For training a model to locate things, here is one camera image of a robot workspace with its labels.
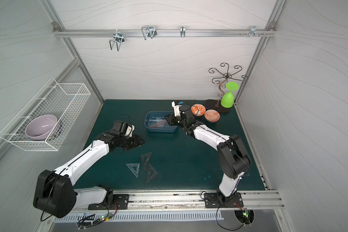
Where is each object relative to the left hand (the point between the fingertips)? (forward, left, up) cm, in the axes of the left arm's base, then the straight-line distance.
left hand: (142, 143), depth 83 cm
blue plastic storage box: (+29, -7, -8) cm, 31 cm away
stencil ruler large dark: (+21, -6, -10) cm, 24 cm away
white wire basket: (+15, +42, +20) cm, 48 cm away
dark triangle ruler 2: (-16, -5, -12) cm, 21 cm away
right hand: (+15, -13, +7) cm, 21 cm away
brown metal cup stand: (+41, -51, -9) cm, 66 cm away
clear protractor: (+25, -1, -11) cm, 27 cm away
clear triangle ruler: (-13, +4, -12) cm, 18 cm away
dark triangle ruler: (-8, -1, -11) cm, 14 cm away
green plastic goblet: (+26, -52, +12) cm, 60 cm away
